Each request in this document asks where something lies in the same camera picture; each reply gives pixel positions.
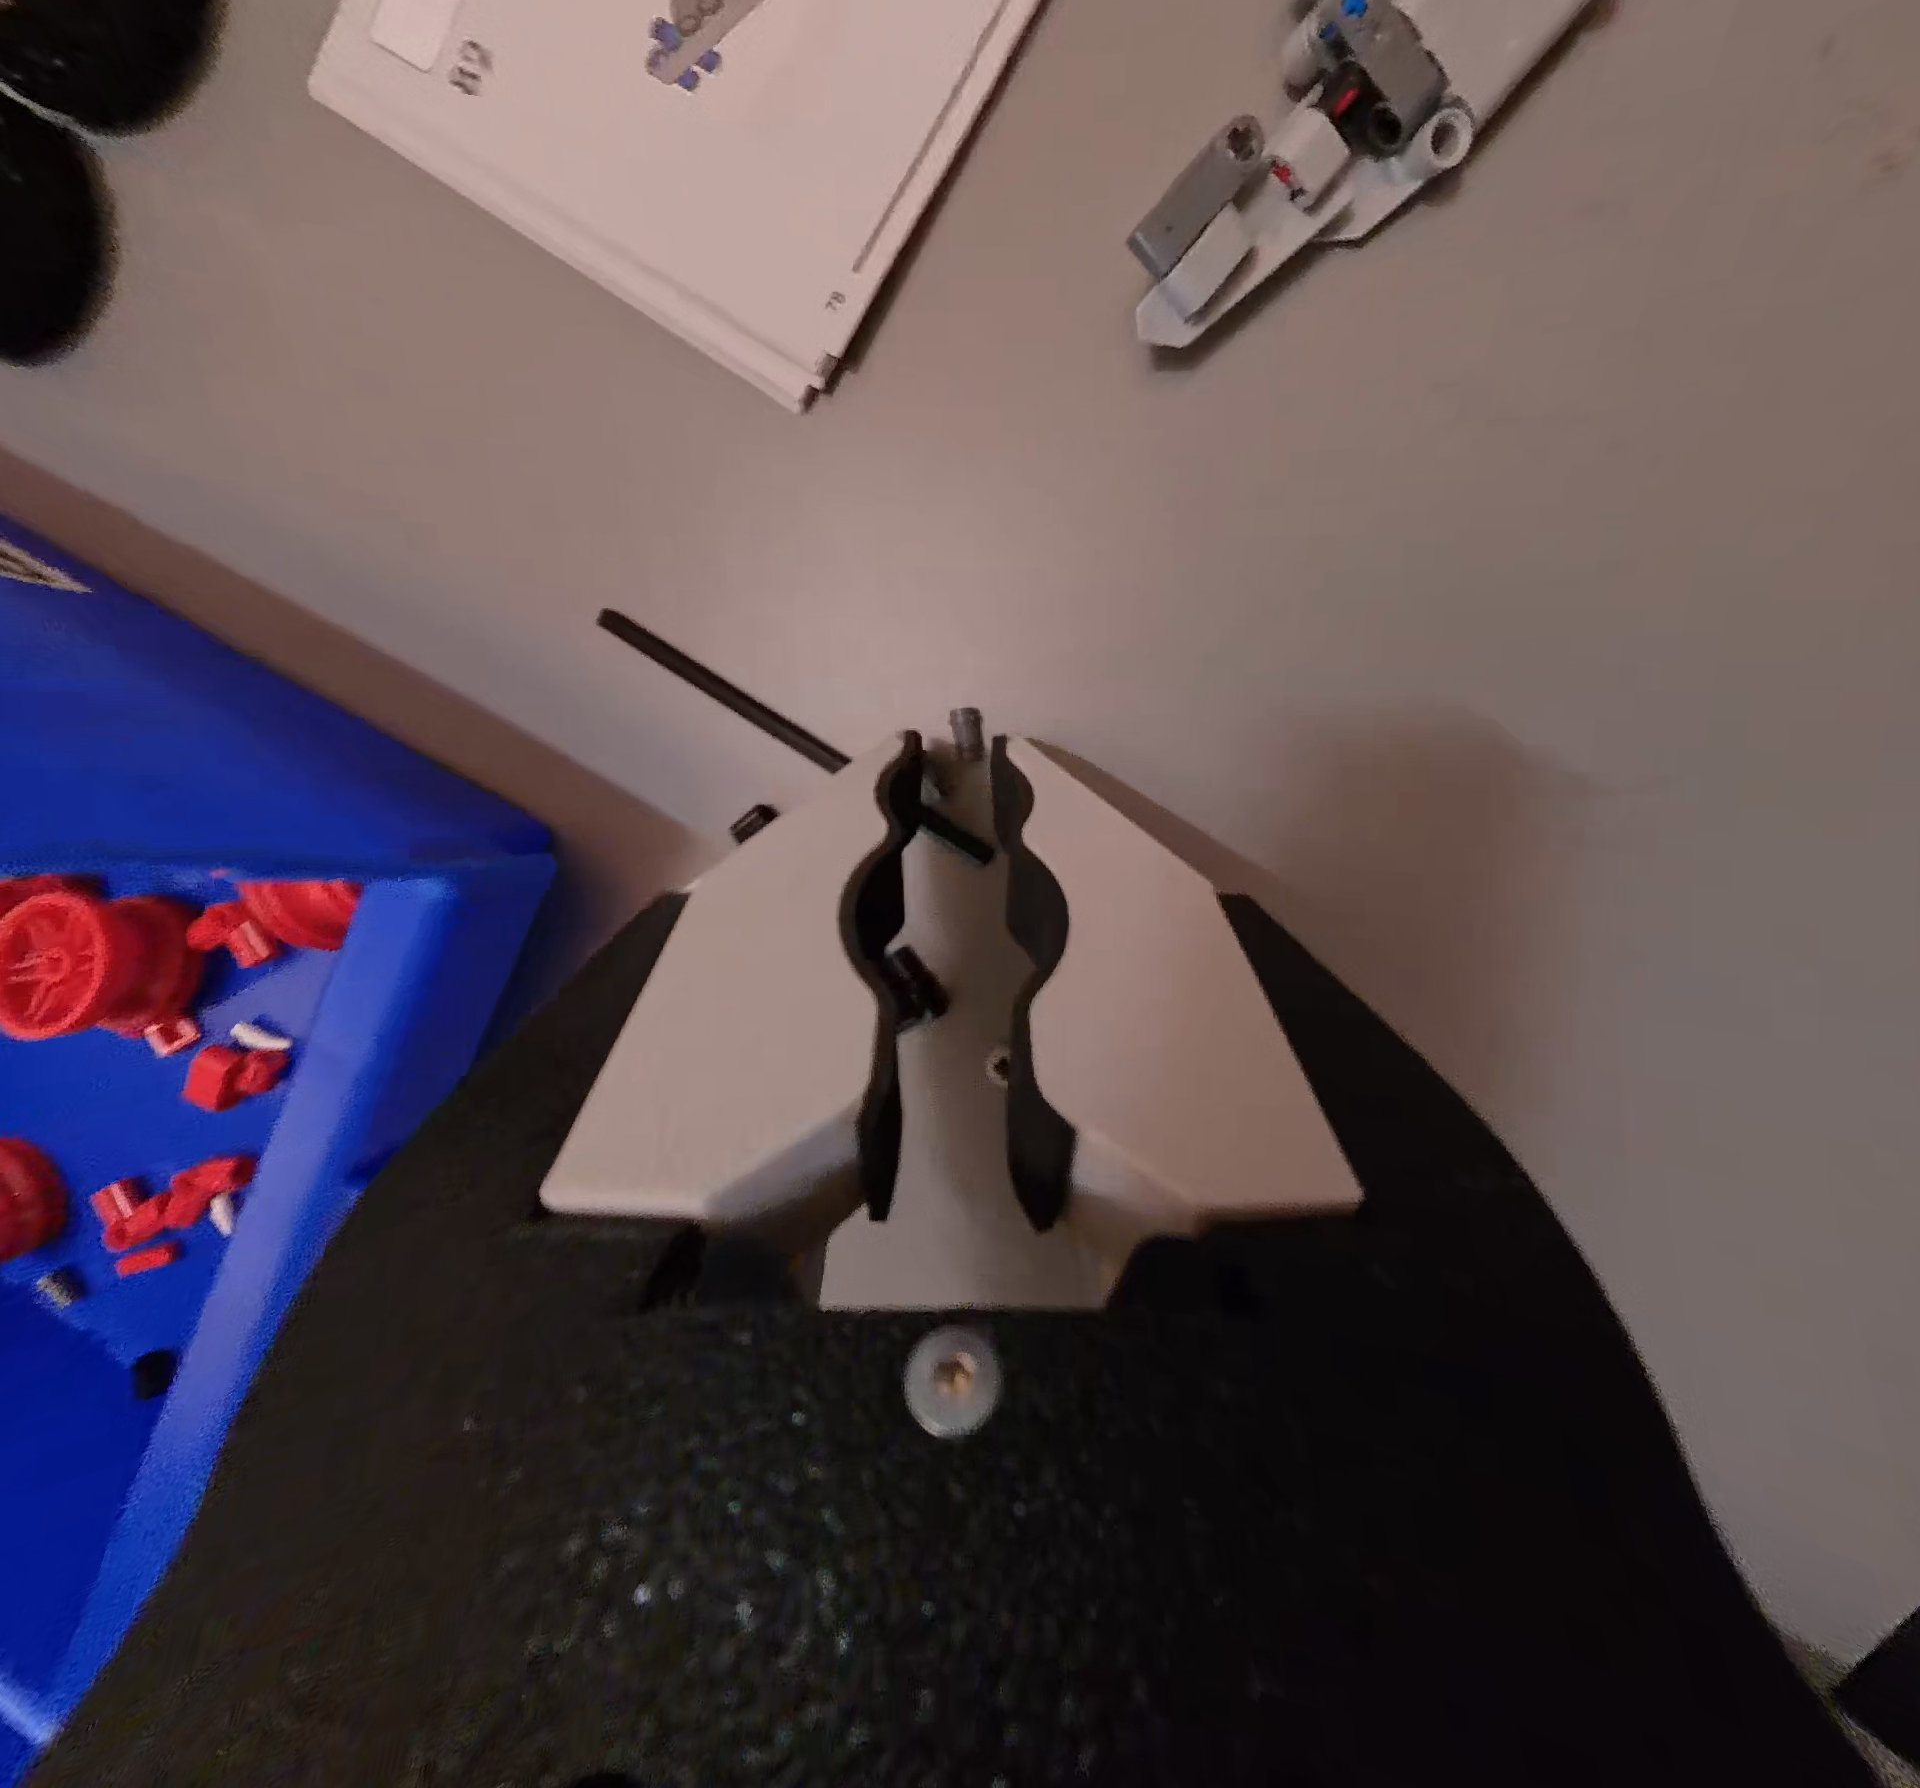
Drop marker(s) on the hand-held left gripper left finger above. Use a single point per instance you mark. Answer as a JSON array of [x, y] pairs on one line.
[[721, 1056]]

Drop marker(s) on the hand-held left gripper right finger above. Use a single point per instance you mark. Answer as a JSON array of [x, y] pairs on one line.
[[1183, 1056]]

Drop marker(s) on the black connector pin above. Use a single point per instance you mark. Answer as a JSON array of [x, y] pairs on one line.
[[752, 822], [910, 983], [961, 837]]

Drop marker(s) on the grey desk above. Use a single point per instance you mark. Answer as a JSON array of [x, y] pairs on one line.
[[1348, 545]]

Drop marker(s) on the long black axle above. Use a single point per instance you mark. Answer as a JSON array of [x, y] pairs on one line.
[[721, 691]]

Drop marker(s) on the small grey pin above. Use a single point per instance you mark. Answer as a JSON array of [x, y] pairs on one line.
[[967, 731]]

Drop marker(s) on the red wheel hub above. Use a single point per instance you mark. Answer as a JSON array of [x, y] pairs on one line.
[[58, 966], [300, 914], [24, 1197]]

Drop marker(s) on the pile of small red pieces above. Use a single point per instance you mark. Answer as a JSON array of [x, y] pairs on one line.
[[223, 1076]]

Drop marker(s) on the small black brick piece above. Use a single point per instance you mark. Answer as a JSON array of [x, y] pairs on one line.
[[153, 1376]]

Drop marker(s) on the blue tagged storage bin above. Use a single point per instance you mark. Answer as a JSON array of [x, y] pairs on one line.
[[149, 738]]

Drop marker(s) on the white instruction booklet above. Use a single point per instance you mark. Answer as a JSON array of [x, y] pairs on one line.
[[674, 169]]

